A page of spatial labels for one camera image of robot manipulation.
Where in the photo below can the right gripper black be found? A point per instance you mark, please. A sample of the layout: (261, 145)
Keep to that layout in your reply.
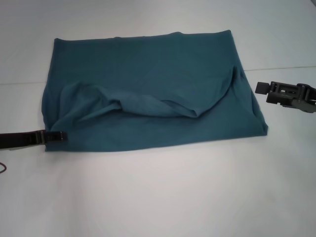
(307, 101)

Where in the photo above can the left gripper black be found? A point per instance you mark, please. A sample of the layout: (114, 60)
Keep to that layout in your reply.
(17, 139)

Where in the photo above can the teal t-shirt with pink print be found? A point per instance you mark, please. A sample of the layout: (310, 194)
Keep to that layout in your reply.
(148, 69)

